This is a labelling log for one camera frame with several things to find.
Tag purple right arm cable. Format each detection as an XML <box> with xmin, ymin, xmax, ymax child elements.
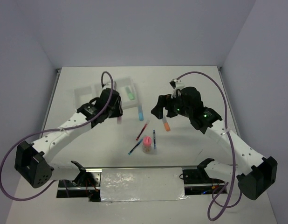
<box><xmin>178</xmin><ymin>71</ymin><xmax>243</xmax><ymax>221</ymax></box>

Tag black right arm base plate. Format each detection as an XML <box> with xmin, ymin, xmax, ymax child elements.
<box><xmin>180</xmin><ymin>168</ymin><xmax>224</xmax><ymax>185</ymax></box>

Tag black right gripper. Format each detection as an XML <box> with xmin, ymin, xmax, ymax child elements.
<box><xmin>151</xmin><ymin>91</ymin><xmax>192</xmax><ymax>119</ymax></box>

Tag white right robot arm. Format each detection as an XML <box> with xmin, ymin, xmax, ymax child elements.
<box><xmin>151</xmin><ymin>87</ymin><xmax>278</xmax><ymax>200</ymax></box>

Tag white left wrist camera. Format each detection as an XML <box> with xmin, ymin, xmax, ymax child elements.
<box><xmin>102</xmin><ymin>81</ymin><xmax>117</xmax><ymax>91</ymax></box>

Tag white three-compartment tray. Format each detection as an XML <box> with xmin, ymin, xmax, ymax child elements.
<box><xmin>73</xmin><ymin>77</ymin><xmax>139</xmax><ymax>110</ymax></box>

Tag pink highlighter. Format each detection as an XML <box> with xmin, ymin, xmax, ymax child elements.
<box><xmin>117</xmin><ymin>117</ymin><xmax>122</xmax><ymax>124</ymax></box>

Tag green highlighter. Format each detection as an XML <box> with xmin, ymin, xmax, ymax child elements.
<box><xmin>125</xmin><ymin>86</ymin><xmax>135</xmax><ymax>100</ymax></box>

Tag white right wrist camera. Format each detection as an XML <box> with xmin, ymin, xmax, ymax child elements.
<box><xmin>170</xmin><ymin>79</ymin><xmax>185</xmax><ymax>98</ymax></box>

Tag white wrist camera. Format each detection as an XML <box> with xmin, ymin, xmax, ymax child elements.
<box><xmin>102</xmin><ymin>81</ymin><xmax>117</xmax><ymax>91</ymax></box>
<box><xmin>170</xmin><ymin>79</ymin><xmax>185</xmax><ymax>98</ymax></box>

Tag pink-lidded small bottle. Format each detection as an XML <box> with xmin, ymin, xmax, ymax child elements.
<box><xmin>142</xmin><ymin>136</ymin><xmax>152</xmax><ymax>154</ymax></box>

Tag red pen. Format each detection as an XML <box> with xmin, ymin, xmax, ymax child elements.
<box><xmin>136</xmin><ymin>120</ymin><xmax>150</xmax><ymax>141</ymax></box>

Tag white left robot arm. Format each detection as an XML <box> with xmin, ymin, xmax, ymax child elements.
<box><xmin>14</xmin><ymin>88</ymin><xmax>123</xmax><ymax>188</ymax></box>

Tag silver foil cover panel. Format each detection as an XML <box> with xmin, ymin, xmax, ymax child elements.
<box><xmin>100</xmin><ymin>168</ymin><xmax>186</xmax><ymax>202</ymax></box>

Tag orange highlighter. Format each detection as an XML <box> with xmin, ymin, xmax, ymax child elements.
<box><xmin>162</xmin><ymin>116</ymin><xmax>171</xmax><ymax>132</ymax></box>

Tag dark blue pen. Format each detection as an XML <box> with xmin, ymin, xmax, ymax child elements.
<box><xmin>153</xmin><ymin>129</ymin><xmax>157</xmax><ymax>149</ymax></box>

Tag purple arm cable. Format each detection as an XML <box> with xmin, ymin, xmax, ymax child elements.
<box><xmin>178</xmin><ymin>71</ymin><xmax>243</xmax><ymax>221</ymax></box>
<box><xmin>0</xmin><ymin>71</ymin><xmax>118</xmax><ymax>201</ymax></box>

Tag light blue pen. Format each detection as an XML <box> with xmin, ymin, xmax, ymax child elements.
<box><xmin>128</xmin><ymin>139</ymin><xmax>143</xmax><ymax>155</ymax></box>

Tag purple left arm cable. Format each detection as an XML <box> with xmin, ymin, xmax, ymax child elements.
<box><xmin>0</xmin><ymin>71</ymin><xmax>118</xmax><ymax>201</ymax></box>

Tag blue highlighter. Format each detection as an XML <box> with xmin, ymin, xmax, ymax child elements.
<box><xmin>137</xmin><ymin>105</ymin><xmax>144</xmax><ymax>121</ymax></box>

